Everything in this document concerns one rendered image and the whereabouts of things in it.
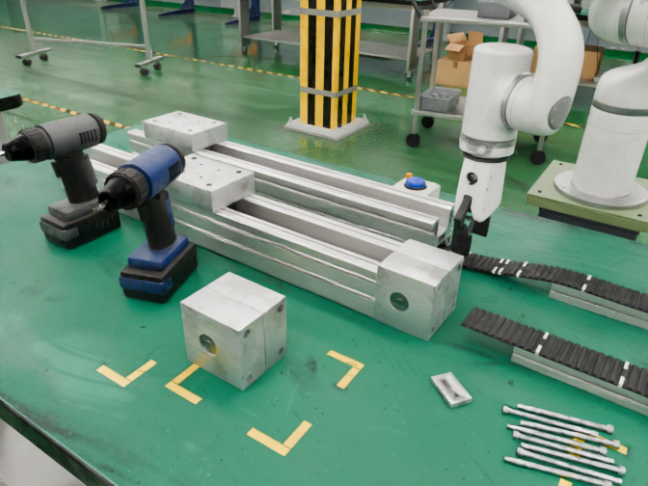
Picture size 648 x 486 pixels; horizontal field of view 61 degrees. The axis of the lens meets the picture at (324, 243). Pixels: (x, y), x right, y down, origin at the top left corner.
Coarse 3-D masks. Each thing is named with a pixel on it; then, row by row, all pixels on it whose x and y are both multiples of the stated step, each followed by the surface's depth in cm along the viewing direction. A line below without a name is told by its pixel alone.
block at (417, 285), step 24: (408, 240) 84; (384, 264) 78; (408, 264) 78; (432, 264) 78; (456, 264) 78; (384, 288) 78; (408, 288) 76; (432, 288) 74; (456, 288) 82; (384, 312) 80; (408, 312) 78; (432, 312) 75
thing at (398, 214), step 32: (224, 160) 116; (256, 160) 120; (288, 160) 116; (256, 192) 115; (288, 192) 108; (320, 192) 103; (352, 192) 108; (384, 192) 104; (352, 224) 102; (384, 224) 98; (416, 224) 94; (448, 224) 99
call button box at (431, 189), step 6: (402, 180) 114; (396, 186) 111; (402, 186) 111; (408, 186) 111; (426, 186) 111; (432, 186) 112; (438, 186) 112; (420, 192) 109; (426, 192) 109; (432, 192) 110; (438, 192) 112; (438, 198) 114
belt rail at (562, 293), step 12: (552, 288) 88; (564, 288) 86; (564, 300) 87; (576, 300) 86; (588, 300) 85; (600, 300) 83; (600, 312) 84; (612, 312) 83; (624, 312) 83; (636, 312) 81; (636, 324) 82
